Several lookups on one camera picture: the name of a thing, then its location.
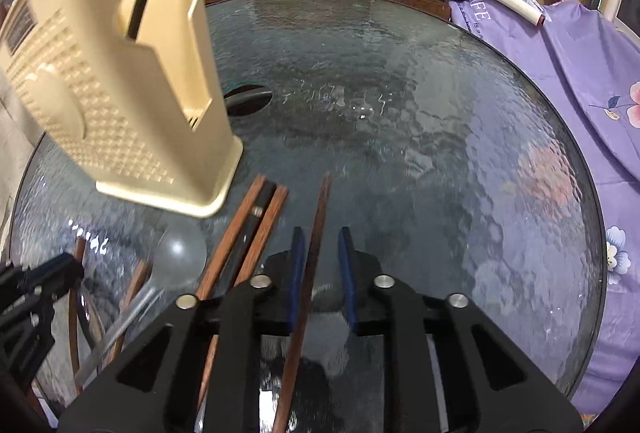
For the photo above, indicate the purple floral cloth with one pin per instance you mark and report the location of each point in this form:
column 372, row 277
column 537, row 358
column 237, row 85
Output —
column 590, row 78

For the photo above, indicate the beige perforated utensil holder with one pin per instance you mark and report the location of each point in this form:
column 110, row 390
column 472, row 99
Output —
column 100, row 88

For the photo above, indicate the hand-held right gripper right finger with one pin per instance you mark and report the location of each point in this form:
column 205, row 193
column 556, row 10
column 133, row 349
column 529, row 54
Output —
column 346, row 283

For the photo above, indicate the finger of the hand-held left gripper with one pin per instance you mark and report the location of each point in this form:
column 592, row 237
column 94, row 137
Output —
column 52, row 270
column 30, row 328

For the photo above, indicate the black chopstick with silver band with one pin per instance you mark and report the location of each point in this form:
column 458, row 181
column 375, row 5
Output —
column 247, row 238

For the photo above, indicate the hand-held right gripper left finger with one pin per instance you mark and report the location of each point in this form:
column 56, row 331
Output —
column 298, row 283

